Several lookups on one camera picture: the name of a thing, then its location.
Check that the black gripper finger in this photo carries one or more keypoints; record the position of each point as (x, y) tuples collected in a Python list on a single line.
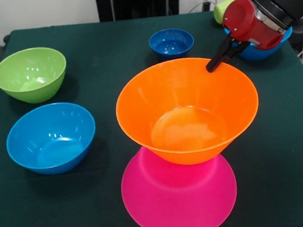
[(238, 48), (218, 57)]

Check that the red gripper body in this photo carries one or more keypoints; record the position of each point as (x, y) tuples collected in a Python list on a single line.
[(250, 24)]

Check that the yellow-green cup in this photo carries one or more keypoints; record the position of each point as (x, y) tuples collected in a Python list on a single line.
[(219, 10)]

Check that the small dark blue bowl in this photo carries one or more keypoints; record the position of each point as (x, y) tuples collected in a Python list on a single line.
[(171, 45)]

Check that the orange bowl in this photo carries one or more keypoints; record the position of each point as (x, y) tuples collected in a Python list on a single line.
[(185, 101)]

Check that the pink bowl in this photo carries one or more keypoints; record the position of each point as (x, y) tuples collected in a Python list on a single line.
[(177, 203)]

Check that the large blue bowl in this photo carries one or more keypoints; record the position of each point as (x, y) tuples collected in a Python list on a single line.
[(259, 53), (48, 140)]

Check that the lime green bowl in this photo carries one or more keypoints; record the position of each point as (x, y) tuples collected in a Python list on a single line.
[(31, 74)]

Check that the dark green tablecloth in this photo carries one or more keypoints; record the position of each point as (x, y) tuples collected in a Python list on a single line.
[(69, 209)]

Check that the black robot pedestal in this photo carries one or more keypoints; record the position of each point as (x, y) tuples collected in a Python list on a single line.
[(134, 1)]

